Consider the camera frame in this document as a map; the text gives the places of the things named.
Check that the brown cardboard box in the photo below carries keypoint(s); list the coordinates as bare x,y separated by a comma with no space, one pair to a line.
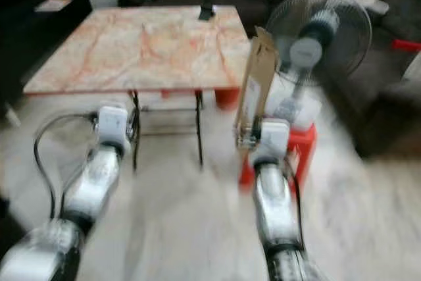
258,70

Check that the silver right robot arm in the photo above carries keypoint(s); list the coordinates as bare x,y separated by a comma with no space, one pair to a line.
275,208

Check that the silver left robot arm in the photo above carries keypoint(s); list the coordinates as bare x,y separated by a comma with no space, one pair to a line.
89,192

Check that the small orange plastic stool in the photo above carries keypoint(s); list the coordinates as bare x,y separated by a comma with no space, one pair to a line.
226,98

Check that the large red plastic stool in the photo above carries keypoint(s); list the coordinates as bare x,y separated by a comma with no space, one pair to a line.
302,149

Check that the grey electric fan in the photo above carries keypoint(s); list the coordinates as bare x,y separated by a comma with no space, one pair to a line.
319,34

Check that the small black phone stand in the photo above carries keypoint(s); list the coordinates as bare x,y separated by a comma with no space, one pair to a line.
206,12

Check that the marble top table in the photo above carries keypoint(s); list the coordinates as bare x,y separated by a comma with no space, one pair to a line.
145,47

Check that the dark grey armchair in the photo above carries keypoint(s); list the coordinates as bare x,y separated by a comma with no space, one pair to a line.
381,90

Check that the small red item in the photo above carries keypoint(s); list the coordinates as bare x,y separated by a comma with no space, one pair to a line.
404,45

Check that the black low cabinet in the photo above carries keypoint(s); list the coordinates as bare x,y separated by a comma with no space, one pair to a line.
39,37

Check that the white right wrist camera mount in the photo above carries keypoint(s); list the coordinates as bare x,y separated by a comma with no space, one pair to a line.
275,135

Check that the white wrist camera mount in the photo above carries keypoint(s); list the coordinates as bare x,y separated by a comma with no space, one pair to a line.
275,135
113,123

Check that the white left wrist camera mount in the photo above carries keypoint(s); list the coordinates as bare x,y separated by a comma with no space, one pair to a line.
113,123

